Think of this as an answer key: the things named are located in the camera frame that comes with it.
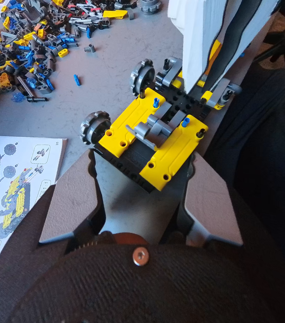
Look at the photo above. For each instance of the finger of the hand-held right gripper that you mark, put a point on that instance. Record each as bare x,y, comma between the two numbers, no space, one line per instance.
198,37
256,25

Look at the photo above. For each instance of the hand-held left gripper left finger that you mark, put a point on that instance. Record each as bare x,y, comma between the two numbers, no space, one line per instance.
71,201

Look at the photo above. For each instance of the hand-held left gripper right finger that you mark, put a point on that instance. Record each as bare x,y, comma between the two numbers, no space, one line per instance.
210,204

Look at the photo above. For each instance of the yellow black toy vehicle model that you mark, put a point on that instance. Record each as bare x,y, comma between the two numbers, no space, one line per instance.
129,118

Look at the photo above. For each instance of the grey elbow connector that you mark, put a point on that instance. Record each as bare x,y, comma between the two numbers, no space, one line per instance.
90,48

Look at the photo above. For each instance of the grey desk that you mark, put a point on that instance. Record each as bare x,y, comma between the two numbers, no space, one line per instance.
107,70

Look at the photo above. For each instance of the grey wheel hub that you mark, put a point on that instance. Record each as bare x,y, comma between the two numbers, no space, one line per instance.
148,3

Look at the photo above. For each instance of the instruction booklet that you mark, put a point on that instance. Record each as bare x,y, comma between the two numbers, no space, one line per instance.
18,164

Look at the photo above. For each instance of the person's dark clothed legs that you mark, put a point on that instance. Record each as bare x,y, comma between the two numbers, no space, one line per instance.
266,151

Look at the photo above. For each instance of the yellow wedge panel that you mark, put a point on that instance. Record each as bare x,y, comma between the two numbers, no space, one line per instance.
114,14

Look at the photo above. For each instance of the long black pin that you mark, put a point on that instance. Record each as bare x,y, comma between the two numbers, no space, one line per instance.
37,99

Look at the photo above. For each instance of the translucent blue round piece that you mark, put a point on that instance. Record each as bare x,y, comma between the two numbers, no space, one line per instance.
17,97
30,82

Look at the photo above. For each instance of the single blue pin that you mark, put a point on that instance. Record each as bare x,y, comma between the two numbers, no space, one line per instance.
76,79

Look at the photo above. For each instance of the pile of small building pieces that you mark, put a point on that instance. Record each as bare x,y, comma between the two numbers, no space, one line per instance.
31,50

